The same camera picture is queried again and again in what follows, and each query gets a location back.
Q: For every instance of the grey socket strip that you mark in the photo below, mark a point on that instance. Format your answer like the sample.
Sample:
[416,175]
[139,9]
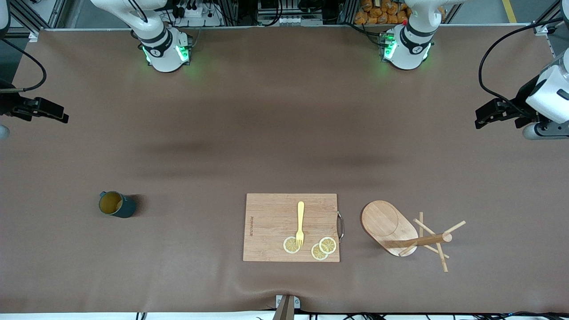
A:
[293,20]

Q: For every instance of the yellow plastic fork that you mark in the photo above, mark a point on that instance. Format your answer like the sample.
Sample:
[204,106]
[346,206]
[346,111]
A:
[301,218]

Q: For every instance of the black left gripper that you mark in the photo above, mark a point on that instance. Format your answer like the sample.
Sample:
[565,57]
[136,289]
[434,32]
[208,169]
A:
[521,103]

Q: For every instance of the teal cup yellow inside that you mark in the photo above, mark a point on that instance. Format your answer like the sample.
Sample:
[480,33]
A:
[126,208]

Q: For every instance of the metal table edge clamp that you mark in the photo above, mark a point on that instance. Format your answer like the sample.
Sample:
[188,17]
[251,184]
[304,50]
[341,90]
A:
[286,309]

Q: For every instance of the metal corner bracket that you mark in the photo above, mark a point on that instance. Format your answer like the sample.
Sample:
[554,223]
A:
[542,29]
[33,35]

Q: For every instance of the wooden mug tree rack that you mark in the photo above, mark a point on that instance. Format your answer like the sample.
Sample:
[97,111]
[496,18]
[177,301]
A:
[382,222]

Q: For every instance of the white power strip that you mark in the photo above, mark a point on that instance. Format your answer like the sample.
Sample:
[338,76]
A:
[195,13]

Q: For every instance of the lemon slice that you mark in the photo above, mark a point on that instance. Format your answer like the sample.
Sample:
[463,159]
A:
[289,245]
[316,254]
[328,245]

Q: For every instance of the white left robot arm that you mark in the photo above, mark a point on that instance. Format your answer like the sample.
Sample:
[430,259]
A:
[406,49]

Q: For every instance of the orange snack packets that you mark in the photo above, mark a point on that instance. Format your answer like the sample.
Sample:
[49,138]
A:
[378,13]

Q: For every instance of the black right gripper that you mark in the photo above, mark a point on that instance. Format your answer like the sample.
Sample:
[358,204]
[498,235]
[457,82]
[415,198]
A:
[7,104]

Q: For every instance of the large table cover mat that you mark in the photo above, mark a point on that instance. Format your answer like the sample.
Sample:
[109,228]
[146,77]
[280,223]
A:
[178,155]

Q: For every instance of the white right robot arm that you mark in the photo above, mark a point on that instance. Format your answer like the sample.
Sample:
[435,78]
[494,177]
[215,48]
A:
[162,53]

